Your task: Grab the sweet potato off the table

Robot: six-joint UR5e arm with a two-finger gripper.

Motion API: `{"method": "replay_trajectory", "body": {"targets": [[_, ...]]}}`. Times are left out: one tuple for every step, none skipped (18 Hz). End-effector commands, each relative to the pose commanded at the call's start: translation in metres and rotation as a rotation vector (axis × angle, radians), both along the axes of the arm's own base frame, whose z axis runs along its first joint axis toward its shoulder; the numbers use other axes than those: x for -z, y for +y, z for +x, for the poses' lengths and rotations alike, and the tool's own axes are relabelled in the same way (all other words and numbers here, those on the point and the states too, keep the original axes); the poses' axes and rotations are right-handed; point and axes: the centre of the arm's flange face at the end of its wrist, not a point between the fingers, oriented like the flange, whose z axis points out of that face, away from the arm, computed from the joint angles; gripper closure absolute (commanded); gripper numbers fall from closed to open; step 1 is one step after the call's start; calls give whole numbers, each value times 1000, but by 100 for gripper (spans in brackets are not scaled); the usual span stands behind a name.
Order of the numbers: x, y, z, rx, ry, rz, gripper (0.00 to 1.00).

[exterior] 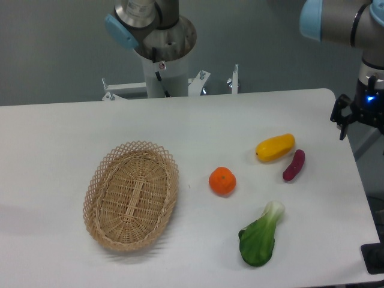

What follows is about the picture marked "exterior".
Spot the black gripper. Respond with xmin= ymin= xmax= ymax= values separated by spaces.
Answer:
xmin=330 ymin=75 xmax=383 ymax=140

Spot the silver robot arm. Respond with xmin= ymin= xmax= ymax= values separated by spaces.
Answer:
xmin=104 ymin=1 xmax=383 ymax=137

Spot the purple sweet potato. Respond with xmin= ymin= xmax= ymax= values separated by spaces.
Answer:
xmin=282 ymin=149 xmax=305 ymax=182

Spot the yellow mango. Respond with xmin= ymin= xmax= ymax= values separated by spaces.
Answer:
xmin=255 ymin=133 xmax=296 ymax=163

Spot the orange tangerine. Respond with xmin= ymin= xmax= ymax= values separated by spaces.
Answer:
xmin=208 ymin=167 xmax=237 ymax=196

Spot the black device at table edge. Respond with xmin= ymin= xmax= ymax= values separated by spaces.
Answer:
xmin=361 ymin=243 xmax=383 ymax=275

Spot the green bok choy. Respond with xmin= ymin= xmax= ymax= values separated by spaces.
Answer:
xmin=238 ymin=200 xmax=285 ymax=267

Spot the oval wicker basket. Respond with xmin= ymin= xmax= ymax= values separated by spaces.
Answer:
xmin=83 ymin=141 xmax=179 ymax=252

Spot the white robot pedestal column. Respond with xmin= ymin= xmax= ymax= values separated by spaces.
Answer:
xmin=140 ymin=56 xmax=188 ymax=98

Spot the black cable on pedestal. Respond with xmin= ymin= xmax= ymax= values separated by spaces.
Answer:
xmin=151 ymin=47 xmax=171 ymax=98

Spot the white metal mounting frame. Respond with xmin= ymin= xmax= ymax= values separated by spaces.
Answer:
xmin=101 ymin=64 xmax=240 ymax=101

